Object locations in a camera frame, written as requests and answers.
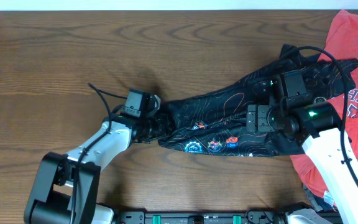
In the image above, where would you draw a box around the black orange-patterned jersey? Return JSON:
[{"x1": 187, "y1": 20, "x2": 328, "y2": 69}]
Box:
[{"x1": 158, "y1": 45, "x2": 358, "y2": 157}]

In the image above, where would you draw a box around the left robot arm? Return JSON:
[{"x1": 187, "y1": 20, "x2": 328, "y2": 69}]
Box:
[{"x1": 24, "y1": 90, "x2": 172, "y2": 224}]

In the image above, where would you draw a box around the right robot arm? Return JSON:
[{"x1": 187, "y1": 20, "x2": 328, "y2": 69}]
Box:
[{"x1": 247, "y1": 102, "x2": 358, "y2": 223}]

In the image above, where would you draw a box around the navy blue garment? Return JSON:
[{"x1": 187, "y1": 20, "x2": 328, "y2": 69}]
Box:
[{"x1": 302, "y1": 184, "x2": 337, "y2": 212}]

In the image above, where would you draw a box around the red t-shirt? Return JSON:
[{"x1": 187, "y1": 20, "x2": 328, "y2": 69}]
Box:
[{"x1": 290, "y1": 9, "x2": 358, "y2": 200}]

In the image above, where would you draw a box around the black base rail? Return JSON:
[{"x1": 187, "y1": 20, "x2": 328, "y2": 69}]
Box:
[{"x1": 112, "y1": 210, "x2": 289, "y2": 224}]

